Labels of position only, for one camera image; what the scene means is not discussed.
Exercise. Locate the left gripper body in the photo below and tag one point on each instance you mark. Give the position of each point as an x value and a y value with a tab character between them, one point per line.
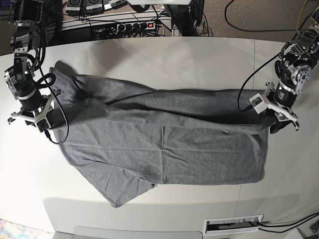
282	113

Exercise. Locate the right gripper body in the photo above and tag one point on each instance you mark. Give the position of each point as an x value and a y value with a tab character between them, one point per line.
35	109

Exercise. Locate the grey T-shirt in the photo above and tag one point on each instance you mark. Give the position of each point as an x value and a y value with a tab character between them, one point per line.
124	138

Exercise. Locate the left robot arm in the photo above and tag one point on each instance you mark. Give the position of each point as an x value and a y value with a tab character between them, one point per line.
294	68

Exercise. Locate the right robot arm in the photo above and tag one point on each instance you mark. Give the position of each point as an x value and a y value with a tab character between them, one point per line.
27	45

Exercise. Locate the black power strip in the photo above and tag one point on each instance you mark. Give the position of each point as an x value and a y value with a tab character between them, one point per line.
136	27

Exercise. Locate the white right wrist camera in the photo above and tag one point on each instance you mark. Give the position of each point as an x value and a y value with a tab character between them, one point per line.
43	125

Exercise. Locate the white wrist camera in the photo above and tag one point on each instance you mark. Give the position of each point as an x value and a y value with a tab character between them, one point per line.
258	103
43	125

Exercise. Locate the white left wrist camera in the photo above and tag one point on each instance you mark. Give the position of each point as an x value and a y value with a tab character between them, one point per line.
258	103

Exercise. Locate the white cable grommet tray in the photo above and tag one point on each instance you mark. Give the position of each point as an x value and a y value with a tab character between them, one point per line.
228	226

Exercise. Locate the white table leg post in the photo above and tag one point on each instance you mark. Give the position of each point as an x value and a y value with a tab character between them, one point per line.
174	29

